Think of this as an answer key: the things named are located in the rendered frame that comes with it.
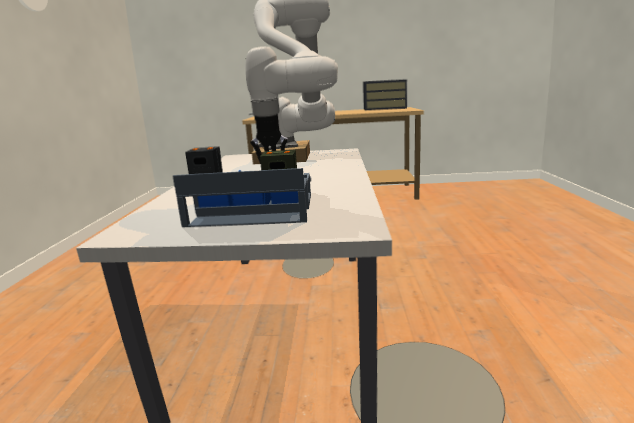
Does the grey metal shelf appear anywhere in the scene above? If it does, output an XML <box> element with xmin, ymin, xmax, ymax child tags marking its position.
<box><xmin>173</xmin><ymin>168</ymin><xmax>311</xmax><ymax>228</ymax></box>

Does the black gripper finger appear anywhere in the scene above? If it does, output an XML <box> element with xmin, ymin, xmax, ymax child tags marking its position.
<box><xmin>251</xmin><ymin>137</ymin><xmax>269</xmax><ymax>162</ymax></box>
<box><xmin>270</xmin><ymin>135</ymin><xmax>288</xmax><ymax>151</ymax></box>

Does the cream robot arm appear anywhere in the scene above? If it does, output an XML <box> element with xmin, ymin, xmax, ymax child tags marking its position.
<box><xmin>246</xmin><ymin>0</ymin><xmax>337</xmax><ymax>148</ymax></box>

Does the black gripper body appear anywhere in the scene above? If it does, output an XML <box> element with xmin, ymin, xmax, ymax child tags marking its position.
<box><xmin>255</xmin><ymin>114</ymin><xmax>281</xmax><ymax>147</ymax></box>

